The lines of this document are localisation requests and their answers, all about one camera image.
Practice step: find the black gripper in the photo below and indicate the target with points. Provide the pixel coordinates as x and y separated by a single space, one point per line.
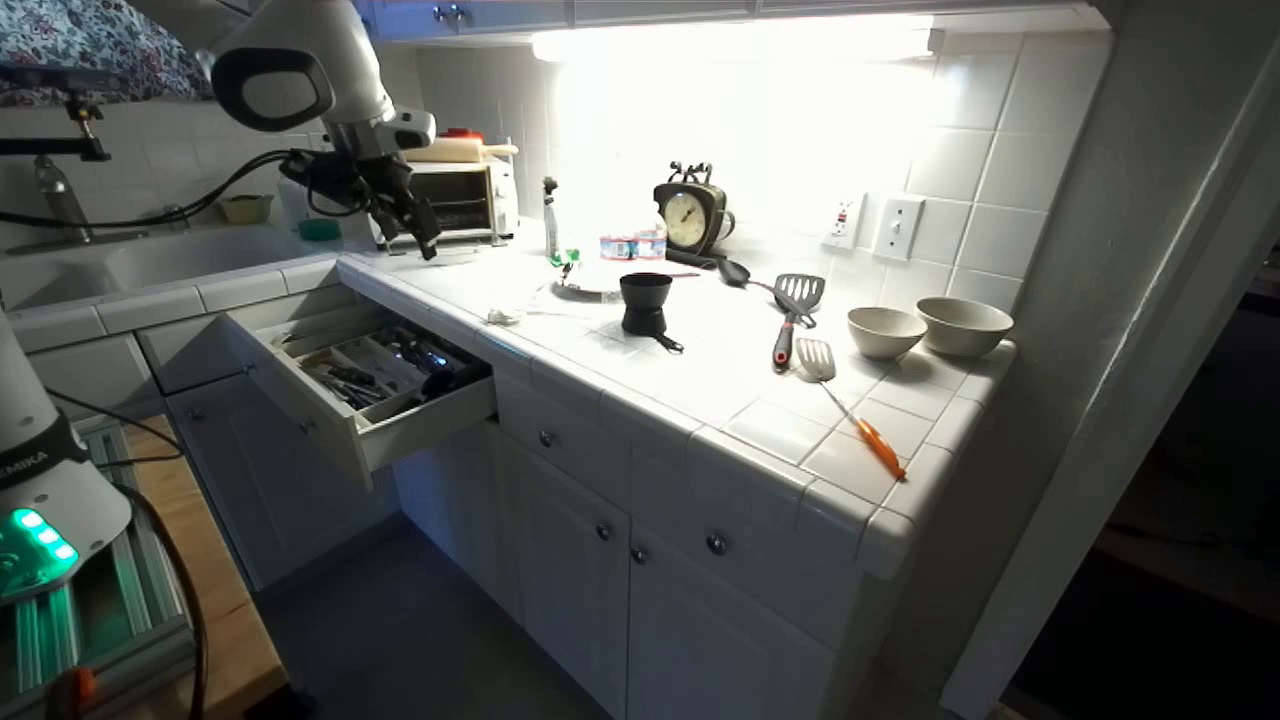
373 186

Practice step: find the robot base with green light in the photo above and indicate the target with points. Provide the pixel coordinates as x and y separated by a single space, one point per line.
97 604

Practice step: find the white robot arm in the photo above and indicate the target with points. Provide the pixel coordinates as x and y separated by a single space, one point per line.
298 63

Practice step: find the open white drawer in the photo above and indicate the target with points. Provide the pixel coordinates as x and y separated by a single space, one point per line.
363 383

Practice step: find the toaster oven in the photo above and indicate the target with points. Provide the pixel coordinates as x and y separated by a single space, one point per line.
469 186

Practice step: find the clear water bottle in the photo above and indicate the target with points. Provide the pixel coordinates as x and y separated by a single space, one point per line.
548 213

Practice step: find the white plate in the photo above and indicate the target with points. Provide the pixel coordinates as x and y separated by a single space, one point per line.
592 280

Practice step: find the black cup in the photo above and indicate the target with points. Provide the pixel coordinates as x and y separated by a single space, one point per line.
645 305

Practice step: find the black ladle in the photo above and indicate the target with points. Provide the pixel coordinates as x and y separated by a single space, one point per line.
733 274

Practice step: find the lower white cabinets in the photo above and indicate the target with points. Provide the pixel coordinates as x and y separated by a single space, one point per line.
685 533

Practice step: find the white bowl near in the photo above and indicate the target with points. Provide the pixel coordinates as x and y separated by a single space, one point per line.
884 333

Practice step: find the white bowl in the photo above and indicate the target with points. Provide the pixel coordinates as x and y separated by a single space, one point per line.
884 333
961 330

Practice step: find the under-cabinet light bar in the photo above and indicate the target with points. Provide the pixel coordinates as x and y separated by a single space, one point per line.
846 37

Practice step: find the white bowl far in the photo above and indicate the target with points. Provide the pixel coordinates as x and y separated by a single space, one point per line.
961 330

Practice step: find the slotted spatula red handle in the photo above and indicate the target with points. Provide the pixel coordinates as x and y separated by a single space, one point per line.
798 294

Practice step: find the orange handled screwdriver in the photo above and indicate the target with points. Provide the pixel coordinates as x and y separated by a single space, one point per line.
872 440

